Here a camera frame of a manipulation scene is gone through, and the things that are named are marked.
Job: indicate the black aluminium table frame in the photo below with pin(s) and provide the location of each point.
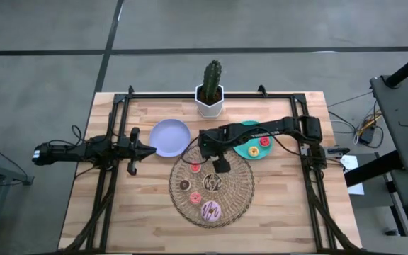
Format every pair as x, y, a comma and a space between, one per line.
154, 95

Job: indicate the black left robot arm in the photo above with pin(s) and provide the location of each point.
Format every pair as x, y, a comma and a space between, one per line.
69, 150

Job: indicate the white paper sheet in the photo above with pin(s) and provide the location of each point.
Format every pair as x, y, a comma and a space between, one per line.
356, 187

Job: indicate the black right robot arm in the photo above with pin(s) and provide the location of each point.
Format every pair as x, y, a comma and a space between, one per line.
282, 125

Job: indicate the large chocolate sprinkle donut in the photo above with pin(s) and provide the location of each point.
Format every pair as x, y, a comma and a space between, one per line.
207, 182

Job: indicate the green cactus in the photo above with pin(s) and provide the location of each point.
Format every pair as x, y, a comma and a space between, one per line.
212, 79

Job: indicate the small yellow-glazed donut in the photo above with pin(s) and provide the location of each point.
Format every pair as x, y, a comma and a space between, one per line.
250, 152

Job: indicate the teal plate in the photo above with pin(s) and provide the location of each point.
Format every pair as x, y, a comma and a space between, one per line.
243, 150

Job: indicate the small chocolate-glazed donut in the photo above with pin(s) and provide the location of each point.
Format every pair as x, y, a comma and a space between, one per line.
182, 185

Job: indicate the grey side table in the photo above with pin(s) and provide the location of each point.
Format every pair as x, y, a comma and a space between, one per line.
402, 117

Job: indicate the round woven placemat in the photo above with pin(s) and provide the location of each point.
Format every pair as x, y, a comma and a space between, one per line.
232, 198

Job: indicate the grey metal stand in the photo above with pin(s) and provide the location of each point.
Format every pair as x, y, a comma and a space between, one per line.
12, 175

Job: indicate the white hexagonal plant pot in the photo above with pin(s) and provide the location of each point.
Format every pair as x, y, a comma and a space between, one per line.
209, 110

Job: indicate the small pink-glazed donut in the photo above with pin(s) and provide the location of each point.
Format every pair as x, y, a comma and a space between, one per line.
192, 198

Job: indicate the small red-glazed donut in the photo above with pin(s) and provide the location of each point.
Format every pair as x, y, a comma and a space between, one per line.
193, 165
261, 141

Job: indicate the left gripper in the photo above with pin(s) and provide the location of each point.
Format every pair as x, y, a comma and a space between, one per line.
133, 152

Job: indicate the black power adapter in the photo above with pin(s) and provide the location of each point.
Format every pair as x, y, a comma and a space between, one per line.
367, 134

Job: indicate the purple plate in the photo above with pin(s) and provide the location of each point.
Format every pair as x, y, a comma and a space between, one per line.
168, 138

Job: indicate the large purple-glazed donut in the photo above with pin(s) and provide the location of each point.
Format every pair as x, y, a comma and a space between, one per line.
205, 212

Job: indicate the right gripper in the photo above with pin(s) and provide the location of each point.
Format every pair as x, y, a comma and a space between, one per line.
212, 143

